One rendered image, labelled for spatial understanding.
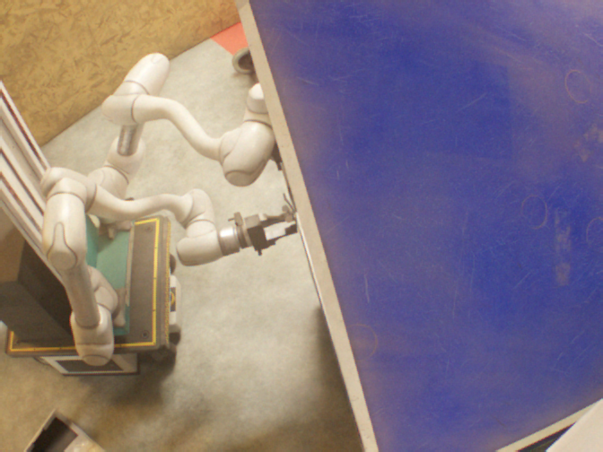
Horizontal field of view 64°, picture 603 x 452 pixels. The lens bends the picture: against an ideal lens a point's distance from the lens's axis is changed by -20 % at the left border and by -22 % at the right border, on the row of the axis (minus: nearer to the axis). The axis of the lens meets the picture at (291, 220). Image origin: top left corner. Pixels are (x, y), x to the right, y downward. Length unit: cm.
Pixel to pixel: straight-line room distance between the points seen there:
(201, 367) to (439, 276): 169
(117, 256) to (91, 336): 59
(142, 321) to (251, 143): 115
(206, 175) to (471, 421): 238
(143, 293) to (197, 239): 67
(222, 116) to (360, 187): 251
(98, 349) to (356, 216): 119
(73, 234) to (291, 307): 139
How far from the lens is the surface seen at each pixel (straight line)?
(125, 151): 242
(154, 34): 408
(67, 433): 282
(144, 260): 262
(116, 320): 229
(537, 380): 128
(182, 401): 261
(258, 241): 195
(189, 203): 200
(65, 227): 155
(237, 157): 154
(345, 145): 111
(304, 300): 268
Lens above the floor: 232
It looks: 52 degrees down
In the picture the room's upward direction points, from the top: 16 degrees counter-clockwise
